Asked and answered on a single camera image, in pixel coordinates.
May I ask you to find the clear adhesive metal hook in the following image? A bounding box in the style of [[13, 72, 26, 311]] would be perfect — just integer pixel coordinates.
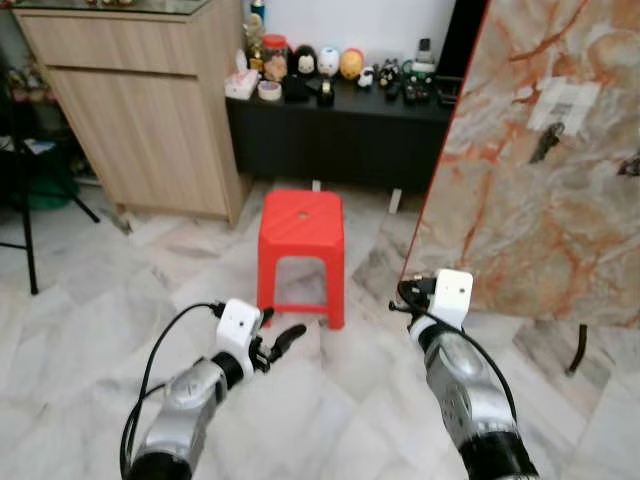
[[526, 79, 602, 137]]

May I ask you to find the red plastic stool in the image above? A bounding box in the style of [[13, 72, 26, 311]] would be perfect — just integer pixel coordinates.
[[256, 189, 347, 332]]

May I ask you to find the marble pattern table red rim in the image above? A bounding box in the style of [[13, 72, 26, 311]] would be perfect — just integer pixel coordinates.
[[399, 0, 640, 377]]

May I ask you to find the black low TV console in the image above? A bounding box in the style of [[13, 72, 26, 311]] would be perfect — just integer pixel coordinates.
[[224, 74, 472, 197]]

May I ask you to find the black key bunch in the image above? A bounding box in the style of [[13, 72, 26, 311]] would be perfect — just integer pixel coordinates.
[[529, 121, 567, 165]]

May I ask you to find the wide black remote control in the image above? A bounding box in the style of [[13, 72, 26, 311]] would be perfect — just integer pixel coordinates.
[[404, 77, 437, 105]]

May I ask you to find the flat black tray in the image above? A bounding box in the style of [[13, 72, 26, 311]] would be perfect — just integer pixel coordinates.
[[436, 79, 464, 107]]

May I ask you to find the small black animal figure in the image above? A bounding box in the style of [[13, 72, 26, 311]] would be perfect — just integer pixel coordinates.
[[377, 59, 402, 87]]

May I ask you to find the white tape roll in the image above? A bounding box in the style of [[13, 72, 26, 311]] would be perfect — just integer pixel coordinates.
[[256, 79, 284, 102]]

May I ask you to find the black wallet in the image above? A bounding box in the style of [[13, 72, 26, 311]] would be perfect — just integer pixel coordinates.
[[282, 74, 312, 104]]

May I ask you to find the light wooden cabinet glass top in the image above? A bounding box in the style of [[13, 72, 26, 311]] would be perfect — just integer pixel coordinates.
[[8, 0, 252, 227]]

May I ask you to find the pink tissue box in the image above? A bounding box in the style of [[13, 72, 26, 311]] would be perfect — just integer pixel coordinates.
[[224, 54, 262, 102]]

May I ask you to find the yellow bear plush toy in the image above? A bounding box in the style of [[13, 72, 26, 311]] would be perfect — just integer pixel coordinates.
[[337, 47, 367, 82]]

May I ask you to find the white round plush toy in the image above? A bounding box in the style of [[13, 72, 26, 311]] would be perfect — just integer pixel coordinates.
[[315, 46, 342, 79]]

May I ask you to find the green floor item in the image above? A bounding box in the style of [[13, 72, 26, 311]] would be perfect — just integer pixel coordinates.
[[22, 170, 81, 212]]

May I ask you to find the clear jar red lid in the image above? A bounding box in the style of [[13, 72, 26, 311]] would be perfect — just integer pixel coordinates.
[[261, 34, 292, 84]]

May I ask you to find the black mouse plush toy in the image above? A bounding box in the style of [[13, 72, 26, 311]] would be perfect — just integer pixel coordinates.
[[289, 44, 320, 80]]

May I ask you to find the black tripod stand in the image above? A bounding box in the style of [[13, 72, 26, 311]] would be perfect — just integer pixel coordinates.
[[0, 60, 102, 297]]

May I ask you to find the black television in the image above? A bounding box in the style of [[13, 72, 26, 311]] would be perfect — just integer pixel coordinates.
[[434, 0, 492, 87]]

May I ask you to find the small gold trophy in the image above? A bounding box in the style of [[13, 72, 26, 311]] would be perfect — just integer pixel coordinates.
[[242, 12, 267, 72]]

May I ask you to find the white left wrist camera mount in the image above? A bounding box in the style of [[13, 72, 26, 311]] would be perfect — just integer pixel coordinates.
[[215, 298, 265, 359]]

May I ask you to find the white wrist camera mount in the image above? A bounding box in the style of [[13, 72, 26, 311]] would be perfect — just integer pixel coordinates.
[[215, 298, 265, 359], [431, 267, 476, 330]]

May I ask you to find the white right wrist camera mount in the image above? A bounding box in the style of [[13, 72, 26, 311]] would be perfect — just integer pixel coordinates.
[[431, 267, 476, 330]]

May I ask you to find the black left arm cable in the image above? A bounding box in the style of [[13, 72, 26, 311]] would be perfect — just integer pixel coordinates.
[[119, 301, 227, 477]]

